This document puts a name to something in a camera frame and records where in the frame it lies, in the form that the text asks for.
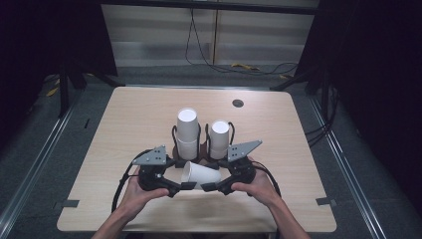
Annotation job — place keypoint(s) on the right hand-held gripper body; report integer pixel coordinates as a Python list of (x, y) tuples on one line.
[(240, 169)]

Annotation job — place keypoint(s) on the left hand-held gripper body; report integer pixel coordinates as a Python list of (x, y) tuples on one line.
[(151, 176)]

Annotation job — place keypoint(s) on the white paper cup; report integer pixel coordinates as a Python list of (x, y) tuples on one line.
[(187, 126), (219, 136), (202, 175), (187, 151), (218, 154)]

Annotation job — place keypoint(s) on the dark brown double cup holder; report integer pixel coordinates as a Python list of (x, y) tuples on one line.
[(203, 146)]

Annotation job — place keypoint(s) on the person's left hand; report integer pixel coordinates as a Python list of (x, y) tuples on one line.
[(142, 199)]

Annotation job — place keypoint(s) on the person's right hand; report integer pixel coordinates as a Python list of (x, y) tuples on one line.
[(258, 189)]

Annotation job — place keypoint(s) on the dark round table grommet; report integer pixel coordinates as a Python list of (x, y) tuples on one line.
[(238, 103)]

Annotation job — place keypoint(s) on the black tape piece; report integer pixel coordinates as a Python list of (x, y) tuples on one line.
[(68, 203), (325, 201)]

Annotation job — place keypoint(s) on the black metal stand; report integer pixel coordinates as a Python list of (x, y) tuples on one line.
[(63, 96), (292, 83)]

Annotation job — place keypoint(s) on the yellow tape strip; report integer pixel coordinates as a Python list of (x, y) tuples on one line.
[(245, 66), (286, 76), (52, 91)]

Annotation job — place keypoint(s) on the metal floor rail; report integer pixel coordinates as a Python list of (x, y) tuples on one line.
[(348, 166), (33, 166)]

